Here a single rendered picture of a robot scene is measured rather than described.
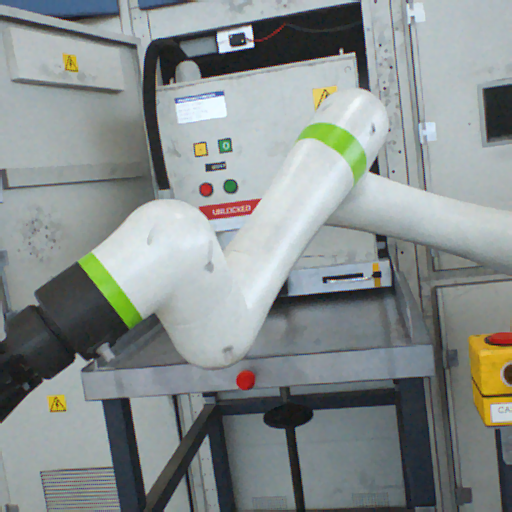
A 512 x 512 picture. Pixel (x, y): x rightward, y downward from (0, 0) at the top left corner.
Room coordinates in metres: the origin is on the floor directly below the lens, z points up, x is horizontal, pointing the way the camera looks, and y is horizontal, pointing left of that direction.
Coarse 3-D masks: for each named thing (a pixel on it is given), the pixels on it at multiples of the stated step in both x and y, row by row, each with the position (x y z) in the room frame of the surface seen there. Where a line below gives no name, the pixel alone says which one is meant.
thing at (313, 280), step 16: (304, 272) 1.37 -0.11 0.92; (320, 272) 1.36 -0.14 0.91; (336, 272) 1.35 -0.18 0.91; (352, 272) 1.35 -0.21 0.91; (384, 272) 1.33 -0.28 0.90; (288, 288) 1.38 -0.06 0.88; (304, 288) 1.37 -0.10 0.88; (320, 288) 1.36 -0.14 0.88; (336, 288) 1.35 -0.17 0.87; (352, 288) 1.35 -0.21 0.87
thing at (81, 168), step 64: (0, 64) 1.31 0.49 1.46; (64, 64) 1.44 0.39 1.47; (128, 64) 1.70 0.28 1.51; (0, 128) 1.29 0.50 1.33; (64, 128) 1.45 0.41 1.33; (128, 128) 1.66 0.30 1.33; (0, 192) 1.23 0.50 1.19; (64, 192) 1.42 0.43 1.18; (128, 192) 1.62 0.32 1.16; (0, 256) 1.21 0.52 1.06; (64, 256) 1.39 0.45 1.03; (0, 320) 1.18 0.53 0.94
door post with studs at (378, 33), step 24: (384, 0) 1.59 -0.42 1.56; (384, 24) 1.59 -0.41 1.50; (384, 48) 1.59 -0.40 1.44; (384, 72) 1.59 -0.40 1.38; (384, 96) 1.59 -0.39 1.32; (384, 144) 1.60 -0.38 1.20; (384, 168) 1.60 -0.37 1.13; (408, 264) 1.59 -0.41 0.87; (432, 432) 1.59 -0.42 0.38; (432, 456) 1.59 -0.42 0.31
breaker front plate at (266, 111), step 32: (320, 64) 1.36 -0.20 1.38; (352, 64) 1.35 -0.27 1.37; (160, 96) 1.43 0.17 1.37; (224, 96) 1.40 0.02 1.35; (256, 96) 1.39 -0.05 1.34; (288, 96) 1.38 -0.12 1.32; (160, 128) 1.43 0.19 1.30; (192, 128) 1.42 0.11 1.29; (224, 128) 1.41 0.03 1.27; (256, 128) 1.39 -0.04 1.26; (288, 128) 1.38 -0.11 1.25; (192, 160) 1.42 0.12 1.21; (224, 160) 1.41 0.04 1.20; (256, 160) 1.39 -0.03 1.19; (192, 192) 1.42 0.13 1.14; (224, 192) 1.41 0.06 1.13; (256, 192) 1.40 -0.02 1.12; (320, 256) 1.37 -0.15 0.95; (352, 256) 1.36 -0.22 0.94
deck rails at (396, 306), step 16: (384, 288) 1.39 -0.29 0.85; (400, 288) 1.10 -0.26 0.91; (384, 304) 1.23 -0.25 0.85; (400, 304) 1.17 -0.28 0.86; (144, 320) 1.28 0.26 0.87; (400, 320) 1.08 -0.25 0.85; (128, 336) 1.18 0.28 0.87; (144, 336) 1.23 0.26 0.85; (400, 336) 0.98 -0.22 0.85; (112, 352) 1.10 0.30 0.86; (128, 352) 1.12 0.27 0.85; (96, 368) 1.04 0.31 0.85; (112, 368) 1.03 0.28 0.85
